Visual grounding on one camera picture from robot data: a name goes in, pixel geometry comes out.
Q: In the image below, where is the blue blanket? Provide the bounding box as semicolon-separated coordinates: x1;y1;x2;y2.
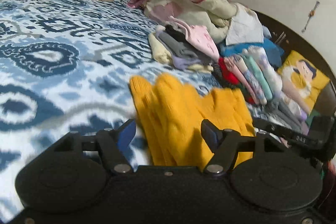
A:
219;37;285;70

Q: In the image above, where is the grey purple folded clothes stack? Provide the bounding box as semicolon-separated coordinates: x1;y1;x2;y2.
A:
148;24;217;73

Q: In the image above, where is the pink top folded garment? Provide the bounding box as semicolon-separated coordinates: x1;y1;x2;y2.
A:
169;16;220;61

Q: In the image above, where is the beige pink quilt heap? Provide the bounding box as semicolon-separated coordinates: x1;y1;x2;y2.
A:
127;0;264;46

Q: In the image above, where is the yellow cartoon pillow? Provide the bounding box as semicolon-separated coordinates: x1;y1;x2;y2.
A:
277;51;330;114

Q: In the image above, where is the yellow knit sweater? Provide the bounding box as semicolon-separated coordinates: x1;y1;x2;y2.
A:
129;73;255;169

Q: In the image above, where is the colourful folded clothes stack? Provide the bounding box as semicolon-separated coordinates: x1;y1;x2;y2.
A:
213;44;307;122

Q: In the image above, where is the blue white patterned bedsheet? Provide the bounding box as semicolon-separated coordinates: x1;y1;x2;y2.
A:
1;0;219;223

